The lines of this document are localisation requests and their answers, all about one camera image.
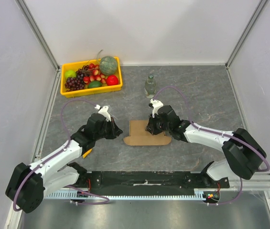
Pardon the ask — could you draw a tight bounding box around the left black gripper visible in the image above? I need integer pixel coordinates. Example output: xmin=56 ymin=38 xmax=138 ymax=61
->
xmin=94 ymin=117 xmax=123 ymax=140

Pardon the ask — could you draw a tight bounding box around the brown cardboard box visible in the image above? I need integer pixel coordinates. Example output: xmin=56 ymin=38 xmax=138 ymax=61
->
xmin=123 ymin=120 xmax=172 ymax=146

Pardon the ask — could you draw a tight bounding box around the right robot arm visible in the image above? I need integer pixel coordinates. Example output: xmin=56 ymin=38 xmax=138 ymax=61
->
xmin=146 ymin=101 xmax=266 ymax=188

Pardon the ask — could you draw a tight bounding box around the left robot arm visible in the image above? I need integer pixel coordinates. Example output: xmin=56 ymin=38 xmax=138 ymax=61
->
xmin=5 ymin=113 xmax=123 ymax=213

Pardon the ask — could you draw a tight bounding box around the yellow snack packet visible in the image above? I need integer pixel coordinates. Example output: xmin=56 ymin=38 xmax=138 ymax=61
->
xmin=82 ymin=149 xmax=92 ymax=158

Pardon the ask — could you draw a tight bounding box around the clear glass bottle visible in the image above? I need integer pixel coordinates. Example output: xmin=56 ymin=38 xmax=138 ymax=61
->
xmin=145 ymin=75 xmax=156 ymax=98

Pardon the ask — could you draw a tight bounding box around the green avocado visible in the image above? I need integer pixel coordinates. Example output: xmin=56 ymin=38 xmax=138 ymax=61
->
xmin=87 ymin=81 xmax=102 ymax=89

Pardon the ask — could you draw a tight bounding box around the red tomato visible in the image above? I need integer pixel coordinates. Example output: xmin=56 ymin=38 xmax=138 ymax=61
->
xmin=106 ymin=75 xmax=119 ymax=86

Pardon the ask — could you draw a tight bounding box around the dark purple grape bunch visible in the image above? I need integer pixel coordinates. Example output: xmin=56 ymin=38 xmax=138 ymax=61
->
xmin=64 ymin=77 xmax=85 ymax=92

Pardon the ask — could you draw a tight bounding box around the green netted melon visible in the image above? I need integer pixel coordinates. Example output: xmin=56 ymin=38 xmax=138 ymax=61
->
xmin=99 ymin=56 xmax=118 ymax=75

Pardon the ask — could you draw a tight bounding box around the green apple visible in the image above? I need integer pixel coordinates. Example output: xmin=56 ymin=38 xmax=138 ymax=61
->
xmin=64 ymin=70 xmax=77 ymax=79

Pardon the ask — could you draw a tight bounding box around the yellow plastic fruit bin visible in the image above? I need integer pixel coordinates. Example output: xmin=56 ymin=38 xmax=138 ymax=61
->
xmin=60 ymin=57 xmax=123 ymax=98

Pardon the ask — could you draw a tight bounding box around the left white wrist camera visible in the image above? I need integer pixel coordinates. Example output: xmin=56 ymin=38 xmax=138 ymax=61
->
xmin=94 ymin=104 xmax=111 ymax=122

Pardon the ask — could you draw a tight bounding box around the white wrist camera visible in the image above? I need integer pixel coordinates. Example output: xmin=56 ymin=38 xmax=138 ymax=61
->
xmin=149 ymin=98 xmax=163 ymax=118
xmin=94 ymin=104 xmax=111 ymax=122

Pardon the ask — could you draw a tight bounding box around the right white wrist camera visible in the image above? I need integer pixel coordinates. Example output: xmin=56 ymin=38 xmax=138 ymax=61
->
xmin=149 ymin=98 xmax=163 ymax=118

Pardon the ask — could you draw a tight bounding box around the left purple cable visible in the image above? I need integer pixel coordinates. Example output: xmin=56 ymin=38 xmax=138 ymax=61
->
xmin=12 ymin=99 xmax=110 ymax=212

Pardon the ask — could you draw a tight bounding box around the purple cable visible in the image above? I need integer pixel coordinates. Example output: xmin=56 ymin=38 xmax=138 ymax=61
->
xmin=12 ymin=99 xmax=110 ymax=212
xmin=152 ymin=86 xmax=270 ymax=206

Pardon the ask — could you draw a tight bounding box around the slotted cable duct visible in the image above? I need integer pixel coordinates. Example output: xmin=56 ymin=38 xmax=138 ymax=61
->
xmin=45 ymin=189 xmax=210 ymax=200

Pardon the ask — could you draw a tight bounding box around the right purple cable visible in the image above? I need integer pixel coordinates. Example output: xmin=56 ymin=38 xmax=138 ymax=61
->
xmin=152 ymin=86 xmax=270 ymax=206

